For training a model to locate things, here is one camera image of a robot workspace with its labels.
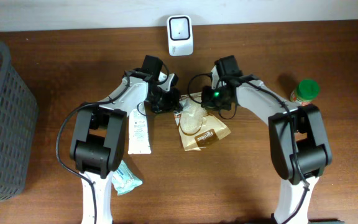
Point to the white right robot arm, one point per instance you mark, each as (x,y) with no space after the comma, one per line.
(299,146)

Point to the green lid jar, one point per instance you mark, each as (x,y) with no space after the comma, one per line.
(306,91)

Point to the beige snack bag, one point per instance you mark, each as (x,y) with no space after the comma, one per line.
(198,128)

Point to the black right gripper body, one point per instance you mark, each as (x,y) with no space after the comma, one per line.
(211,100)

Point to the white cream tube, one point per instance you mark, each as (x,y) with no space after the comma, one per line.
(139,142)

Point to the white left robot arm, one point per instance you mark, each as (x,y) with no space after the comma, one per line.
(98,142)

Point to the white barcode scanner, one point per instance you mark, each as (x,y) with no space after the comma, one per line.
(180,35)

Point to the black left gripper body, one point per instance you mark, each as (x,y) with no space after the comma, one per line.
(166,101)

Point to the grey plastic basket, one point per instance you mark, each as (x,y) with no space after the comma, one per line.
(18,117)

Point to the teal tissue pack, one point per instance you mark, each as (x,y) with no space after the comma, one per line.
(123,180)

